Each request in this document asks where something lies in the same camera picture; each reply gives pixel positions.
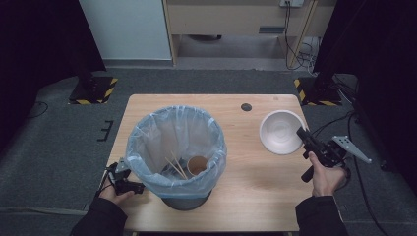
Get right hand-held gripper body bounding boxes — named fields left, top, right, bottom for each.
left=301, top=135, right=374, bottom=184

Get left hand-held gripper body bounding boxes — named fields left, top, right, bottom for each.
left=103, top=157, right=133, bottom=196

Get white paper bowl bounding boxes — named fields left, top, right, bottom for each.
left=258, top=109, right=307, bottom=156

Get trash bin with blue liner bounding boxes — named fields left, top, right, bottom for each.
left=124, top=104, right=228, bottom=200

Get dark grey trash bin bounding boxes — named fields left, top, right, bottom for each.
left=160, top=189, right=213, bottom=211

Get brown paper cup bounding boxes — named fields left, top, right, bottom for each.
left=186, top=154, right=209, bottom=178

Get person's left hand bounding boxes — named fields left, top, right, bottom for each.
left=97, top=186, right=136, bottom=207

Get person's right hand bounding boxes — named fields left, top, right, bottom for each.
left=307, top=150, right=348, bottom=198

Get black stand base hazard stripes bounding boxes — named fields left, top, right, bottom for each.
left=292, top=76, right=344, bottom=107
left=67, top=75, right=119, bottom=106

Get black curtain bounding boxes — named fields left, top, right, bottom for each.
left=0, top=0, right=108, bottom=147
left=312, top=0, right=417, bottom=190

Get grey power strip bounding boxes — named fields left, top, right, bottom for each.
left=278, top=0, right=306, bottom=9

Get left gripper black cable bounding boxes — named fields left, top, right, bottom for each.
left=95, top=170, right=114, bottom=199

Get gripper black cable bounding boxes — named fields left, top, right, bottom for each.
left=95, top=170, right=114, bottom=199
left=340, top=165, right=352, bottom=191

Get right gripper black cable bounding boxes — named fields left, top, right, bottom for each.
left=340, top=165, right=352, bottom=191

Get long black floor cable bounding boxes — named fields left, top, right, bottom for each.
left=346, top=112, right=391, bottom=236

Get black cable bundle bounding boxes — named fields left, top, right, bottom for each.
left=331, top=73, right=361, bottom=105

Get white tangled cables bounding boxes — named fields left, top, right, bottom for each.
left=298, top=36, right=322, bottom=76

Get thin black floor cable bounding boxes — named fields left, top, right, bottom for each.
left=19, top=100, right=50, bottom=126

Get black hanging power cable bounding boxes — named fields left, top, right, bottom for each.
left=283, top=1, right=317, bottom=72

